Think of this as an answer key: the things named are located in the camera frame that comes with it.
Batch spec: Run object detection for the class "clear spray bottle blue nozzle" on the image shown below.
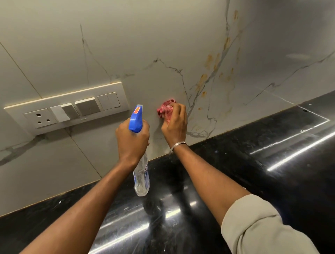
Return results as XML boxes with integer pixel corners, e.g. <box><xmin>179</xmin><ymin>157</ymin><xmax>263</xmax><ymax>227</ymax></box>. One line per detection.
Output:
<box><xmin>128</xmin><ymin>104</ymin><xmax>150</xmax><ymax>197</ymax></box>

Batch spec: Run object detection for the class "white switch panel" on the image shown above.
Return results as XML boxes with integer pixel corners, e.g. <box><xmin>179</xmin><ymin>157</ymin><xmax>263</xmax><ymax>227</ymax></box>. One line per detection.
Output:
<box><xmin>3</xmin><ymin>81</ymin><xmax>131</xmax><ymax>136</ymax></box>

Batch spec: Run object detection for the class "silver bangle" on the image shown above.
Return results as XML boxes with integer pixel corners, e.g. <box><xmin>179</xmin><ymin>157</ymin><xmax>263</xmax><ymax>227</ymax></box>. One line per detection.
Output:
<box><xmin>170</xmin><ymin>141</ymin><xmax>189</xmax><ymax>153</ymax></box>

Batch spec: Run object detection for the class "person's right hand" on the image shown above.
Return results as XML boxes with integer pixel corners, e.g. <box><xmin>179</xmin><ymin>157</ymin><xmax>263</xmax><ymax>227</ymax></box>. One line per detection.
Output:
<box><xmin>161</xmin><ymin>102</ymin><xmax>188</xmax><ymax>150</ymax></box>

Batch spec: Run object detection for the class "white shirt sleeve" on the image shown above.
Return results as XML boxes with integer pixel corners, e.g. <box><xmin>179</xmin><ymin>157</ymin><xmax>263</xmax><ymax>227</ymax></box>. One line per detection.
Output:
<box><xmin>221</xmin><ymin>194</ymin><xmax>321</xmax><ymax>254</ymax></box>

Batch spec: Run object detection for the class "person's left forearm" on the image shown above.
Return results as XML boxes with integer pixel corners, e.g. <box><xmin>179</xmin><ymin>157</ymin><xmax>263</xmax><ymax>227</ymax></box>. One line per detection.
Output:
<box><xmin>20</xmin><ymin>161</ymin><xmax>139</xmax><ymax>254</ymax></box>

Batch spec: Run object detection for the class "pink checked cleaning cloth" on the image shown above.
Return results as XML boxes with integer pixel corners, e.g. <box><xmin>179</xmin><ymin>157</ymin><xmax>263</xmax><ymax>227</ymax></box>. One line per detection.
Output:
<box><xmin>156</xmin><ymin>99</ymin><xmax>177</xmax><ymax>125</ymax></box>

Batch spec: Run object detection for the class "person's right forearm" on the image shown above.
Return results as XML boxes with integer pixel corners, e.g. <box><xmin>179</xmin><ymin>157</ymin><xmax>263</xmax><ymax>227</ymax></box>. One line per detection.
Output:
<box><xmin>172</xmin><ymin>144</ymin><xmax>252</xmax><ymax>227</ymax></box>

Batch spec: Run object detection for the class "person's left hand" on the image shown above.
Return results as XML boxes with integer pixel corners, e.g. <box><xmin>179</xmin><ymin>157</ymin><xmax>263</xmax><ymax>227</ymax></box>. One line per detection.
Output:
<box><xmin>115</xmin><ymin>118</ymin><xmax>150</xmax><ymax>169</ymax></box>

